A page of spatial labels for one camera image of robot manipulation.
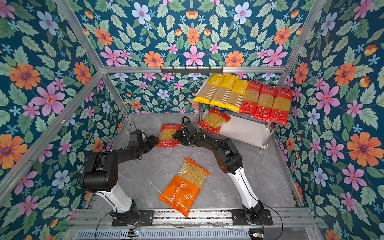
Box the red fusilli pasta bag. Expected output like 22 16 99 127
157 124 182 148

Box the yellow spaghetti bag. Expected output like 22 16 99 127
209 74 239 108
194 74 225 104
225 80 249 113

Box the red spaghetti bag front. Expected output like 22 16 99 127
239 80 263 115

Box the red spaghetti bag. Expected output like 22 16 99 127
269 87 294 126
239 80 263 115
252 85 277 122

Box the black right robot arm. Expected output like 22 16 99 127
173 116 265 225

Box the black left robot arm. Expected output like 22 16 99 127
80 130 159 226

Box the white two-tier shelf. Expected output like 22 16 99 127
194 78 290 151

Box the orange macaroni pasta bag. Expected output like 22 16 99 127
158 158 210 218

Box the black hook rail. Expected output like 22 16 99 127
160 67 224 74

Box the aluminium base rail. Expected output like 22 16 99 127
63 208 323 240

